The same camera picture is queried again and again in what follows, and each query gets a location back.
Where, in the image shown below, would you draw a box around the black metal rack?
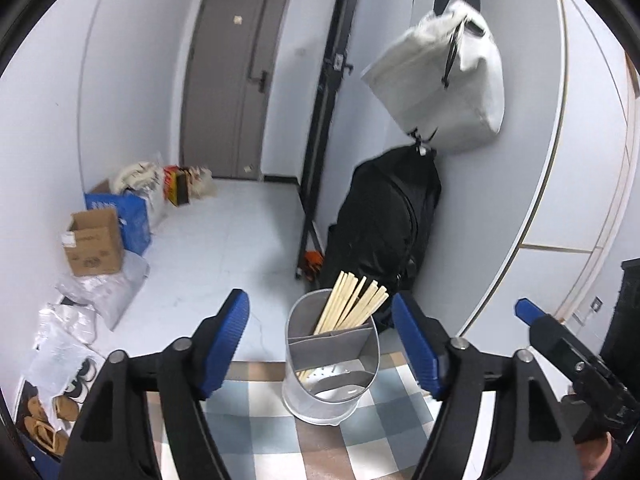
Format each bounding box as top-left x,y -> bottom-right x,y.
295,0 -> 358,280

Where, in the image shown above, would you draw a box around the blue cardboard box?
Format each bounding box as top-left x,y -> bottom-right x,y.
85,193 -> 151,256

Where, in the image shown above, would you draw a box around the red and black bag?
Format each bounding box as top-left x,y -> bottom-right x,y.
164,166 -> 190,207

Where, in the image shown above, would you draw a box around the brown cardboard box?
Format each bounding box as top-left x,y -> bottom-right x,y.
61,207 -> 124,278

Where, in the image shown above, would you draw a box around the grey hanging bag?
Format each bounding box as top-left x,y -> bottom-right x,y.
362,0 -> 504,154

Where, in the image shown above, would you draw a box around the right hand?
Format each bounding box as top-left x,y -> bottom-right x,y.
576,432 -> 620,480

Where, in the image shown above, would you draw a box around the checkered tablecloth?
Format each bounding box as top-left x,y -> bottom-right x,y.
144,351 -> 497,480

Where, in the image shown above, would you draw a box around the black white sneakers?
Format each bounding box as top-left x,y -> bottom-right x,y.
64,358 -> 99,404

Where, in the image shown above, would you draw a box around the tan shoes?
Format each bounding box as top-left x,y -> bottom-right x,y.
24,396 -> 80,457

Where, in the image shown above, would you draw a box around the grey door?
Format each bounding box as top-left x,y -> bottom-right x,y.
180,0 -> 288,180

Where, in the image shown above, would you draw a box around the cream tote bag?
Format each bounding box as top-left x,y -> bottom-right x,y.
110,162 -> 165,231

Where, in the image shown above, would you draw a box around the chopstick in holder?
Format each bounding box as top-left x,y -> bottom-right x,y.
334,276 -> 378,330
314,271 -> 347,335
342,286 -> 388,328
328,273 -> 358,332

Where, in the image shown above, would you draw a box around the grey utensil holder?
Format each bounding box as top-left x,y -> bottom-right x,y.
282,289 -> 380,426

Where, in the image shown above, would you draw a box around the white plastic bags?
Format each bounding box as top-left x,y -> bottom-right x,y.
25,252 -> 150,400

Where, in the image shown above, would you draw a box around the black backpack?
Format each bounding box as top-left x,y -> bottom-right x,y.
319,143 -> 444,334

